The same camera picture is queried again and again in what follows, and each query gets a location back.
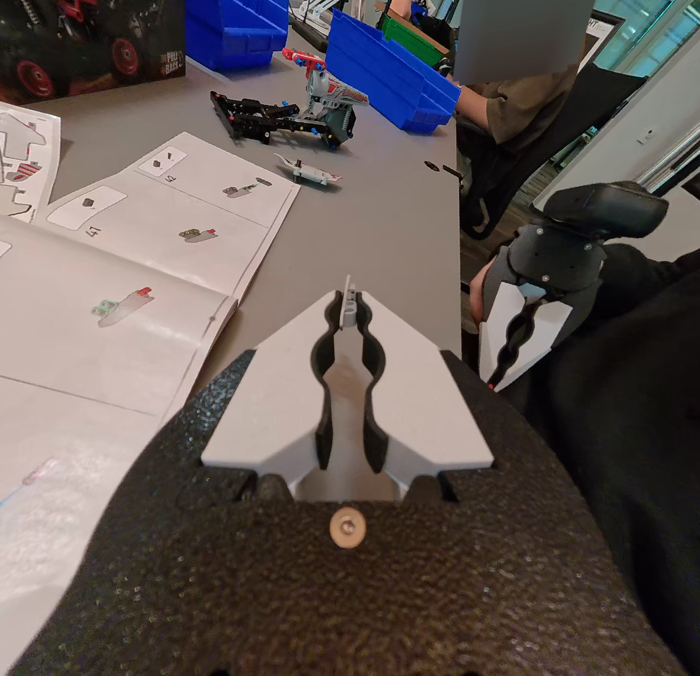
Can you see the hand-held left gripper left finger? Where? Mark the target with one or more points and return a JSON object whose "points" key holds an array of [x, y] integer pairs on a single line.
{"points": [[257, 408]]}

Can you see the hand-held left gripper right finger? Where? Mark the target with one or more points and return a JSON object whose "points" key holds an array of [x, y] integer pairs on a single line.
{"points": [[432, 413]]}

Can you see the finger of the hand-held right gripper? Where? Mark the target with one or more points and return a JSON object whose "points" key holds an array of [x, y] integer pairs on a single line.
{"points": [[495, 331], [547, 328]]}

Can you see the small grey toy brick piece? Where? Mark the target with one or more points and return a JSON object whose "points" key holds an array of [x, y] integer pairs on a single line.
{"points": [[350, 307]]}

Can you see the person's right forearm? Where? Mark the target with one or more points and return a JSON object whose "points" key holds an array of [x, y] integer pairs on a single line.
{"points": [[651, 271]]}

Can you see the grey desk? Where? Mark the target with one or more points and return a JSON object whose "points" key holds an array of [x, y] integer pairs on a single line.
{"points": [[383, 227]]}

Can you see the person's right hand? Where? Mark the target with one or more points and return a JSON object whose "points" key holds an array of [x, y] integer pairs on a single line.
{"points": [[477, 298]]}

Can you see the black chair armrest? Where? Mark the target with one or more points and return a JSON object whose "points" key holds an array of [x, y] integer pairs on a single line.
{"points": [[607, 208]]}

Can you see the black office chair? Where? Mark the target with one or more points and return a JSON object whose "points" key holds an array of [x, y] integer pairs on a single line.
{"points": [[574, 134]]}

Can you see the person's black hoodie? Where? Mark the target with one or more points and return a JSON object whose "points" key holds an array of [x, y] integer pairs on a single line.
{"points": [[612, 468]]}

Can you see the building instruction booklet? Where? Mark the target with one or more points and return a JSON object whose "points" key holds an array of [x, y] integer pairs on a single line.
{"points": [[109, 315]]}

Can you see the white winged toy brick piece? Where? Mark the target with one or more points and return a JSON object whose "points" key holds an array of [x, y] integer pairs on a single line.
{"points": [[309, 171]]}

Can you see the blue plastic storage bin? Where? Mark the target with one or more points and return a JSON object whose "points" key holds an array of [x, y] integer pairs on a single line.
{"points": [[235, 25], [388, 80]]}

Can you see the green plastic bin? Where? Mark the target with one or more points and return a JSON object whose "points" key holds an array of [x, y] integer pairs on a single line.
{"points": [[410, 33]]}

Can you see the black toy brick chassis assembly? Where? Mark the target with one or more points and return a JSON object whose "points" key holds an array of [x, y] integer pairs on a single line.
{"points": [[262, 118]]}

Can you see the sticker sheet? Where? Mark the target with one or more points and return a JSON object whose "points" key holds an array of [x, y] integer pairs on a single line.
{"points": [[24, 156]]}

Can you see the white metal stand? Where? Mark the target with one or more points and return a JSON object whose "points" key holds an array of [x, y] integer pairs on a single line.
{"points": [[322, 0]]}

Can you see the toy truck cardboard box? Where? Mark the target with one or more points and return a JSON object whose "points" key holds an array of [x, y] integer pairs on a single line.
{"points": [[82, 36]]}

